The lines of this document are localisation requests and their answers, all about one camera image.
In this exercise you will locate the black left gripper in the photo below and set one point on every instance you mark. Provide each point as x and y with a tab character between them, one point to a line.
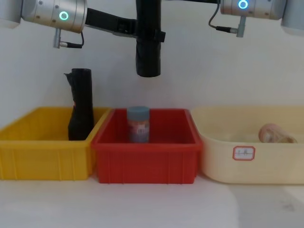
102	20

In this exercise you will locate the left robot arm silver joint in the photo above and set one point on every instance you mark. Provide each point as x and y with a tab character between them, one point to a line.
47	14

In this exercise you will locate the right robot arm silver joint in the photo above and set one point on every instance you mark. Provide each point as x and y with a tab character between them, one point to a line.
256	9

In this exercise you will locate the clear jar with blue lid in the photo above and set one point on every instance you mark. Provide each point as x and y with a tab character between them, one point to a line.
139	128

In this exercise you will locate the red plastic bin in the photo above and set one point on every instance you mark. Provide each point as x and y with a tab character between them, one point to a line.
147	164

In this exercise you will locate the tan rounded roll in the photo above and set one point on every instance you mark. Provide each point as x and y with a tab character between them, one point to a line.
273	134

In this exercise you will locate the yellow plastic bin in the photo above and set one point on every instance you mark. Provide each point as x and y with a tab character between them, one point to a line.
42	156

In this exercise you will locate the white label with red border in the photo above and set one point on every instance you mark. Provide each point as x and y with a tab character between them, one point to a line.
244	153

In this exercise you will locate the white table cloth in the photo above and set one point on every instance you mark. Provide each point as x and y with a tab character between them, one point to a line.
118	206

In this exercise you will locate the cream plastic bin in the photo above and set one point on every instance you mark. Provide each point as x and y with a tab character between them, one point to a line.
266	171

